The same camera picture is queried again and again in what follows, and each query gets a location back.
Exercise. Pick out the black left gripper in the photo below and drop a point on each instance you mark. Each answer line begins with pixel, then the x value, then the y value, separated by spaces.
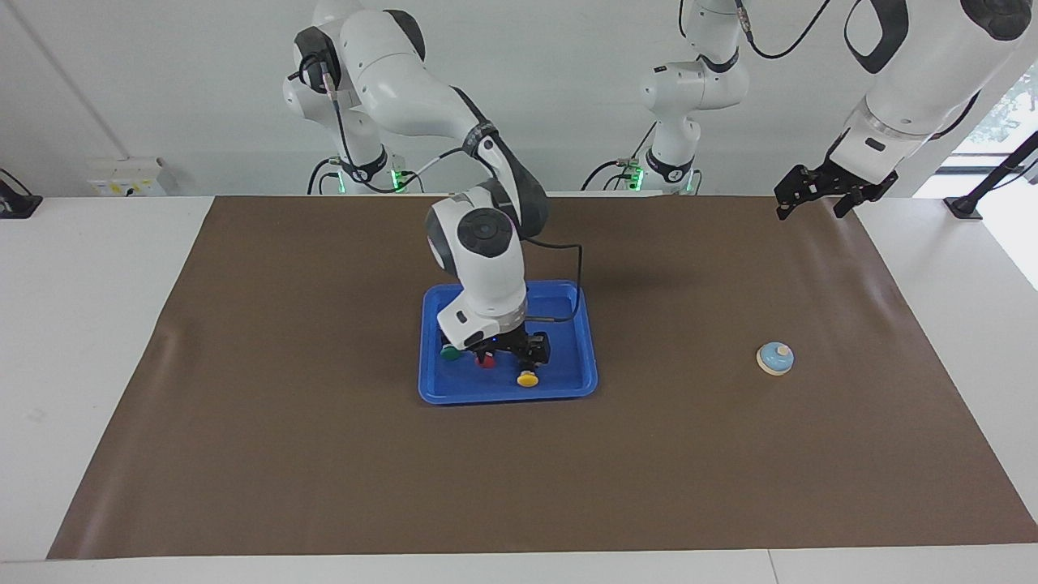
pixel 851 182

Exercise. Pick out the blue plastic tray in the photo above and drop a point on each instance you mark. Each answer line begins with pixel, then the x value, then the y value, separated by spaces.
pixel 568 373

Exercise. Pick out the red mushroom push button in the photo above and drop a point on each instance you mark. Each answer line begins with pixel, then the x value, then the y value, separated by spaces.
pixel 486 362

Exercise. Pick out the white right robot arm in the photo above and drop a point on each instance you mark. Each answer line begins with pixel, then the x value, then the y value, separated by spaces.
pixel 486 259

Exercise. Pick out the white wall socket box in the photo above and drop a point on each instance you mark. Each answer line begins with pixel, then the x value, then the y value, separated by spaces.
pixel 130 177

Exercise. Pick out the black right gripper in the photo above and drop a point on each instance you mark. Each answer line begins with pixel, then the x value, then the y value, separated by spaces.
pixel 507 341

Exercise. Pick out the black clamp stand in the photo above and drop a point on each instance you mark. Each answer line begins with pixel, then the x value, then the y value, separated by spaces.
pixel 985 186

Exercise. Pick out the brown table mat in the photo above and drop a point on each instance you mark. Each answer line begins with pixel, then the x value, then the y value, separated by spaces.
pixel 519 470

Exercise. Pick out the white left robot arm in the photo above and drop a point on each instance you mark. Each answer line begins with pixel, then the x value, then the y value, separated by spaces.
pixel 916 73

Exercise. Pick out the light blue service bell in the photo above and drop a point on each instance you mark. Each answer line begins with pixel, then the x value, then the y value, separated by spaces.
pixel 775 359

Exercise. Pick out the green mushroom push button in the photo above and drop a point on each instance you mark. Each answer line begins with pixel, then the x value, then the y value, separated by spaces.
pixel 449 354

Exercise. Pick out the black table mount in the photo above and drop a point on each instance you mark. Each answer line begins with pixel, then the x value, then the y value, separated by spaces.
pixel 18 203

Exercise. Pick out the yellow mushroom push button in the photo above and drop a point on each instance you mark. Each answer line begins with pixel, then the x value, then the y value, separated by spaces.
pixel 528 379

